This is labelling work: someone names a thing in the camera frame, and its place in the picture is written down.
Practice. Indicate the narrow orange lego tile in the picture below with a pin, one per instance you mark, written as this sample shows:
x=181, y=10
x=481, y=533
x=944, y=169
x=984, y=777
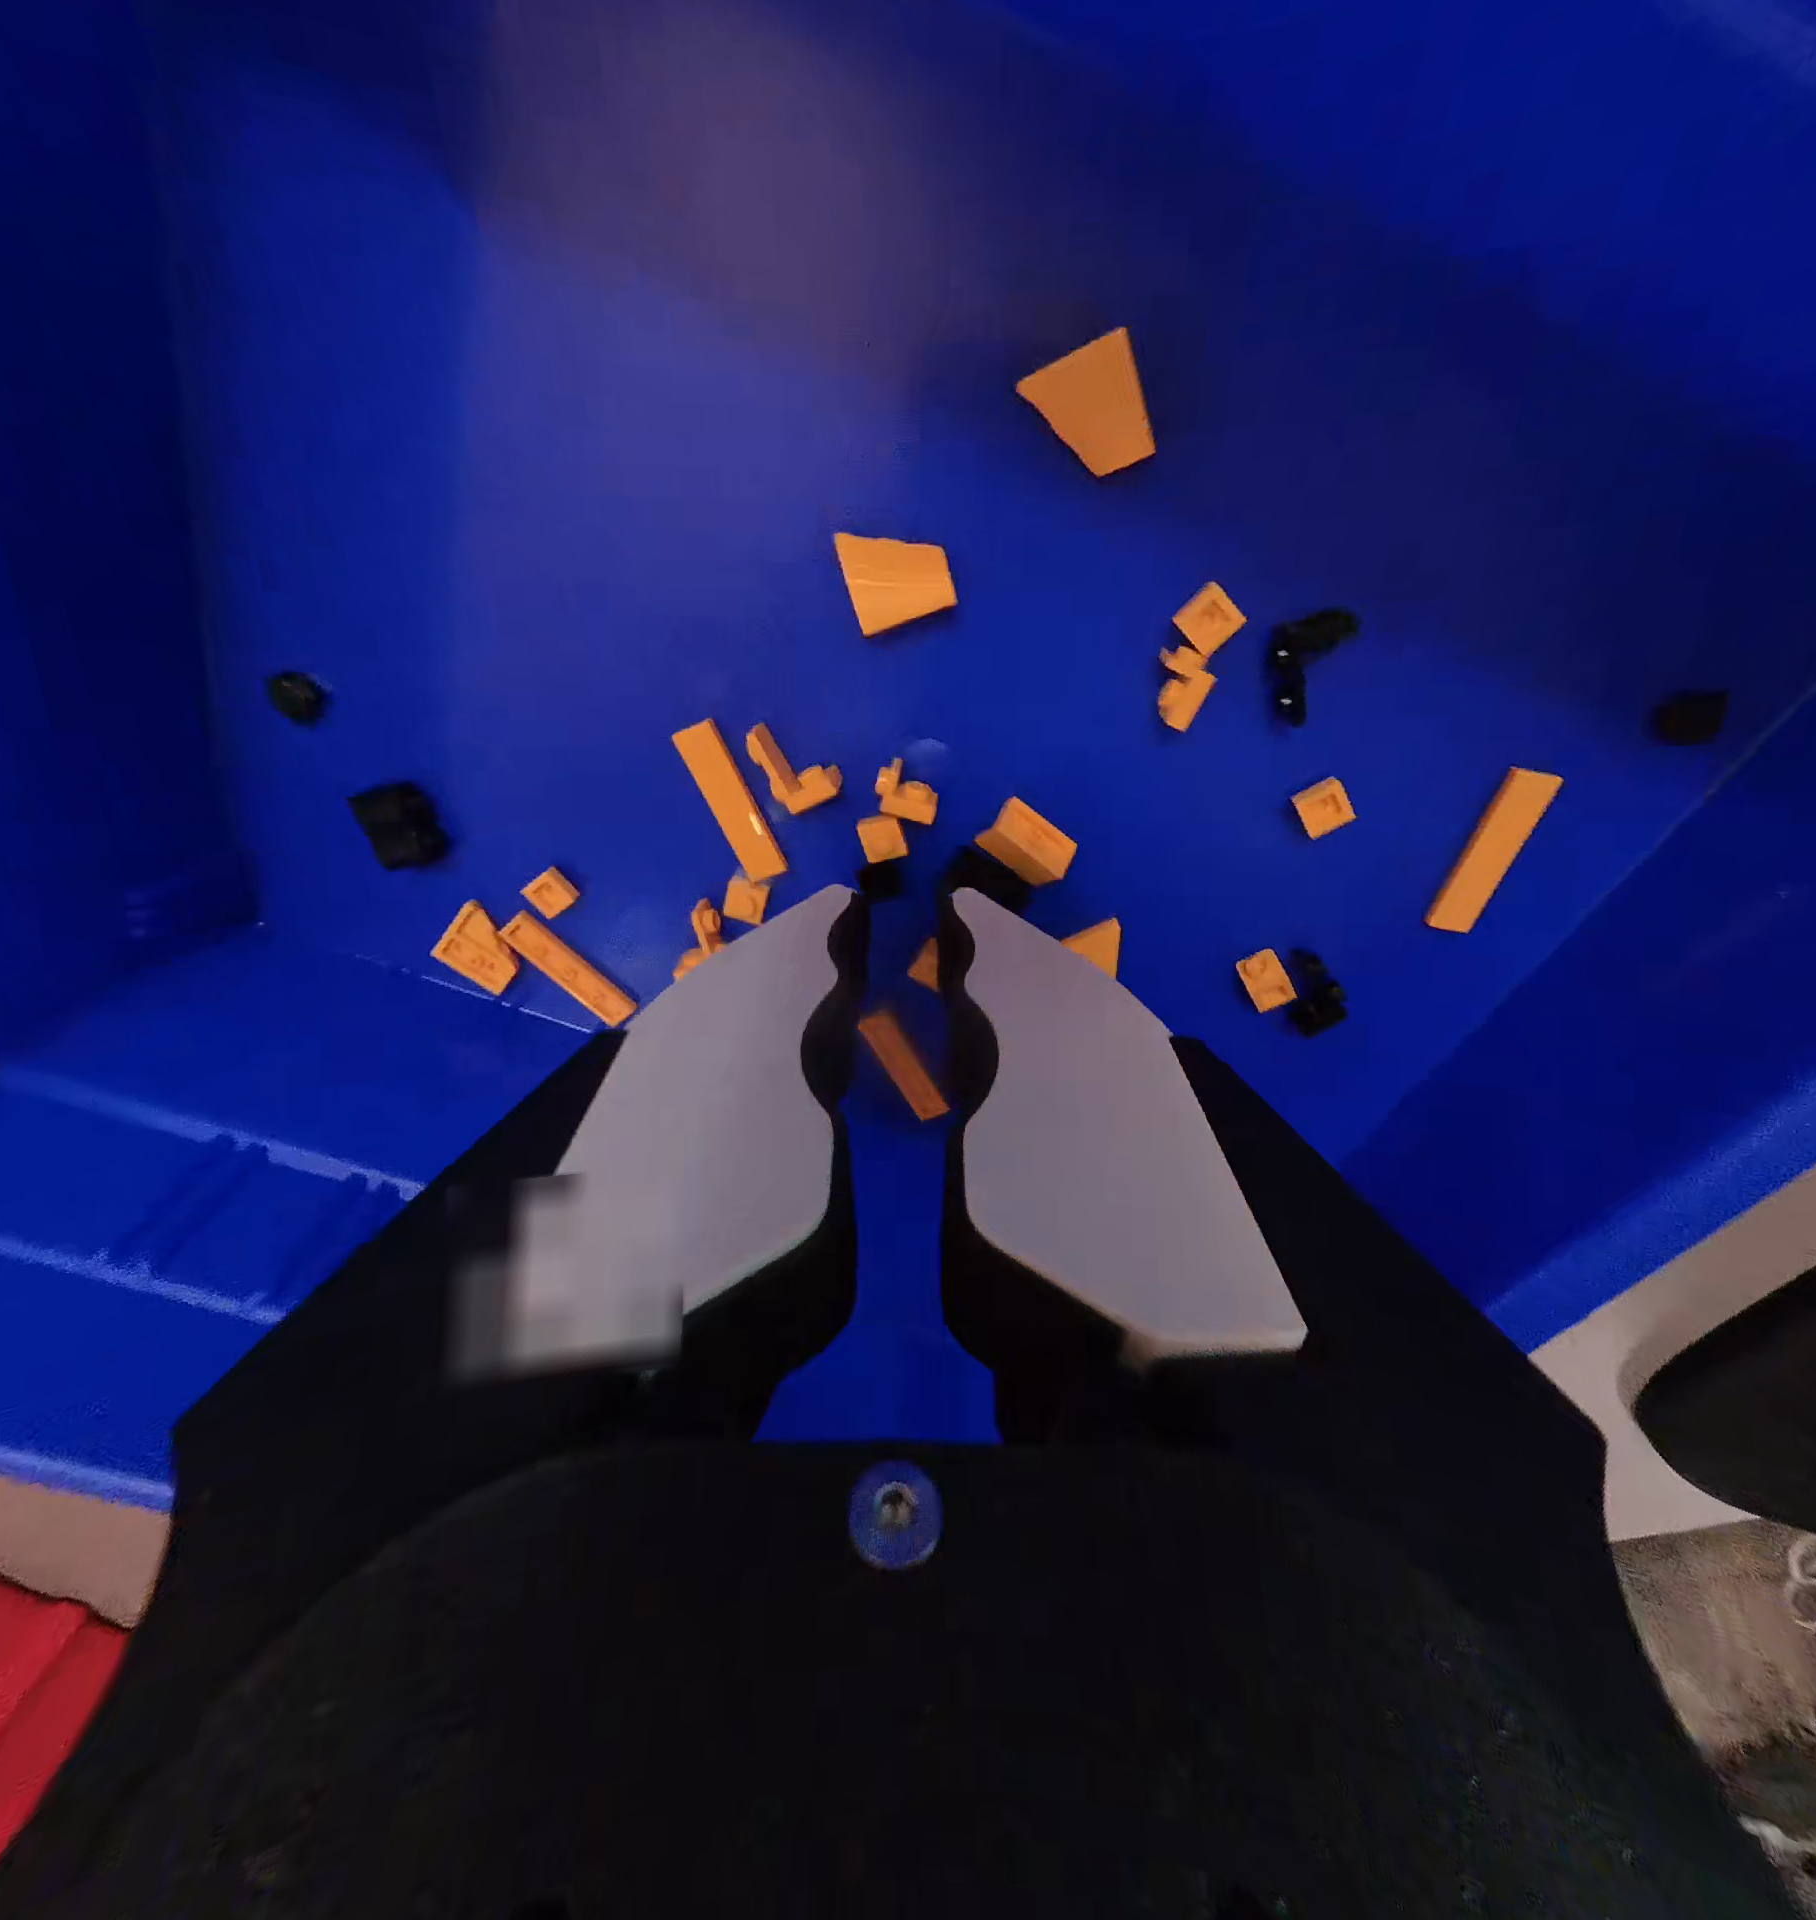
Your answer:
x=905, y=1067

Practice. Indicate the scattered black lego pieces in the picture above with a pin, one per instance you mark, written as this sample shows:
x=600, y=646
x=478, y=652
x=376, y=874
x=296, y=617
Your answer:
x=398, y=828

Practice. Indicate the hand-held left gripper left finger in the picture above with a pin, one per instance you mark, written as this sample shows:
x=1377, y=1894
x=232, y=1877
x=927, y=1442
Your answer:
x=714, y=1110

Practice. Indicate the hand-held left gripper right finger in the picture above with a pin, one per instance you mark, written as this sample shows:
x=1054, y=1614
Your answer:
x=1089, y=1155

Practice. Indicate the red plastic bin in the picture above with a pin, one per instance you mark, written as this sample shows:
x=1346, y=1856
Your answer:
x=9, y=1665

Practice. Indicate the blue plastic bin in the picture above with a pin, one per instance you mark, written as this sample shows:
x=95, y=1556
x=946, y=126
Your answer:
x=398, y=375

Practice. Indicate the dark round object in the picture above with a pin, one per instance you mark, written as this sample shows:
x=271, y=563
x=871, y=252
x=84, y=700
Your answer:
x=1779, y=1396

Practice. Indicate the pile of orange lego pieces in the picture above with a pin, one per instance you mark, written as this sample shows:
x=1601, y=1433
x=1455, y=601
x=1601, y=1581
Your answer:
x=895, y=585

